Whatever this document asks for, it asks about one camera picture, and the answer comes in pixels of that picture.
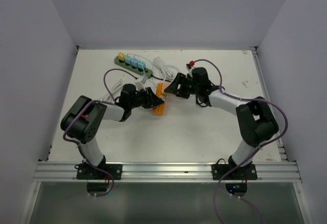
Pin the green power strip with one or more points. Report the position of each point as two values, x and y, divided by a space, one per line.
135 69

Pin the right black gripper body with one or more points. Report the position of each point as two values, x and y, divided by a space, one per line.
195 88

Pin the beige cube plug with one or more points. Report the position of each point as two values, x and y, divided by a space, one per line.
165 89

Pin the orange power strip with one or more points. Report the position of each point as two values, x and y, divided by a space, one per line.
159 110

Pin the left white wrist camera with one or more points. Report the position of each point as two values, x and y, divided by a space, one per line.
140 82

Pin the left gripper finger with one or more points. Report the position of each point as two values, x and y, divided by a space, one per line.
144 102
152 99

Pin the aluminium frame rail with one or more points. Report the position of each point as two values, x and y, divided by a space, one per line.
268 172

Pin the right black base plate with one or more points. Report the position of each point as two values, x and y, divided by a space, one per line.
243 173

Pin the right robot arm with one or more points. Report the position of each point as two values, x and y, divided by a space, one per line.
255 119

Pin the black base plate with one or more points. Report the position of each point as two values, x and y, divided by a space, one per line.
87 172
243 173

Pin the yellow plug adapter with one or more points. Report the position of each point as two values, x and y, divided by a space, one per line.
121 56

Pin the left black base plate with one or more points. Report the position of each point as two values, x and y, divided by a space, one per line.
87 172

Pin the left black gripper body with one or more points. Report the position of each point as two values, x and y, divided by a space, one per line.
137 102

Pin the light blue plug adapter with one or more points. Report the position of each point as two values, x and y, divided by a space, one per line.
134 62

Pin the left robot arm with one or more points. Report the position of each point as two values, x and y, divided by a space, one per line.
82 121

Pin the teal plug adapter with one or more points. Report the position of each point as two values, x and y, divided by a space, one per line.
127 59
141 65

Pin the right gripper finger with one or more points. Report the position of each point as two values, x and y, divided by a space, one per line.
183 88
173 88

